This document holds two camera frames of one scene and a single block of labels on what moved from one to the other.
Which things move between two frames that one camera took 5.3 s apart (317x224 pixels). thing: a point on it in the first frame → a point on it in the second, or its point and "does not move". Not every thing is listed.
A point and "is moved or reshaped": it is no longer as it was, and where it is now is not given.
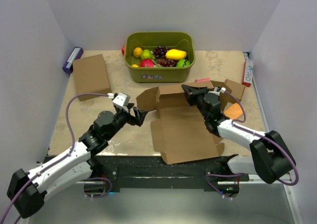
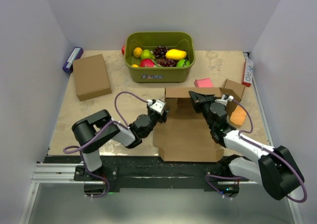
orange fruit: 137,52 does not move
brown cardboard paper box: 180,132 is moved or reshaped
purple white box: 76,53 does not move
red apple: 148,63 does not move
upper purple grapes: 160,52 does not move
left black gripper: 139,115 → 162,118
